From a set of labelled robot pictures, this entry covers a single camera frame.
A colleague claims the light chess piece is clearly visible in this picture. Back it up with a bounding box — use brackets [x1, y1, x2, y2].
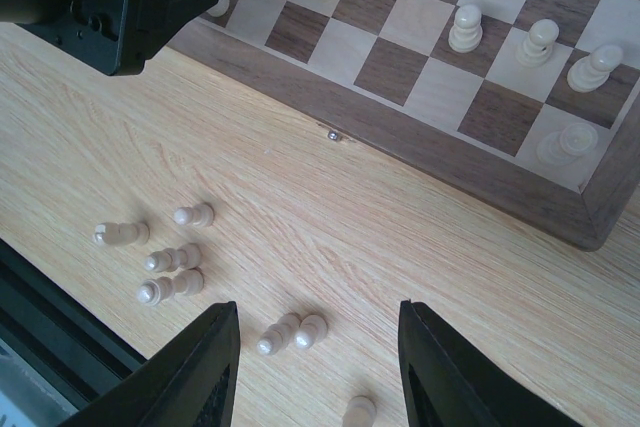
[342, 396, 377, 427]
[136, 268, 204, 306]
[92, 222, 150, 247]
[206, 0, 230, 18]
[294, 314, 328, 350]
[256, 313, 301, 356]
[144, 243, 202, 273]
[173, 203, 215, 227]

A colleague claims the wooden chess board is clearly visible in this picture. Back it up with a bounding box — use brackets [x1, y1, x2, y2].
[171, 0, 639, 251]

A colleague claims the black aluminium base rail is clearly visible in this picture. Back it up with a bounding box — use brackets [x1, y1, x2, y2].
[1, 242, 146, 410]

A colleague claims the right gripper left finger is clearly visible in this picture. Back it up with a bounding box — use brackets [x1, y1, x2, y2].
[63, 301, 240, 426]

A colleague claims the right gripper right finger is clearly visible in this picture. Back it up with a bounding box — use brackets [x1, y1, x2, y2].
[398, 300, 578, 426]

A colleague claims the light chess rook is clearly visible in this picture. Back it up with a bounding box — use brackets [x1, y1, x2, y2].
[536, 123, 599, 167]

